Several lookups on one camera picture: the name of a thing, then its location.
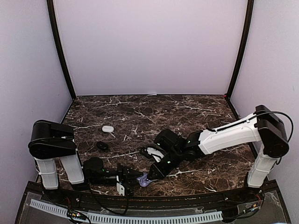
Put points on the white earbud charging case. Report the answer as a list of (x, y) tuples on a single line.
[(108, 129)]

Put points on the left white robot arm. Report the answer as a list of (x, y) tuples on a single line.
[(50, 141)]

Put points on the right black frame post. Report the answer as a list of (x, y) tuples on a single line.
[(242, 47)]

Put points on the purple round charging case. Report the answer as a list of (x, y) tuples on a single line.
[(143, 180)]

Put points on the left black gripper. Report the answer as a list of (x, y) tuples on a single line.
[(125, 177)]

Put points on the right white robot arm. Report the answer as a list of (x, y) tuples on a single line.
[(262, 126)]

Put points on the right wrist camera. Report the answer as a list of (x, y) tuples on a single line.
[(151, 152)]

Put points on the left black frame post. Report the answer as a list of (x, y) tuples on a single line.
[(59, 48)]

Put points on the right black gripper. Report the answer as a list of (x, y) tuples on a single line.
[(160, 173)]

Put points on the black earbud charging case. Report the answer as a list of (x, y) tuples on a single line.
[(102, 145)]

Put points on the white slotted cable duct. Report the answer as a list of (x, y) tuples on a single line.
[(95, 218)]

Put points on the black frame post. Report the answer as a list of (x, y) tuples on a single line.
[(59, 48), (242, 47)]

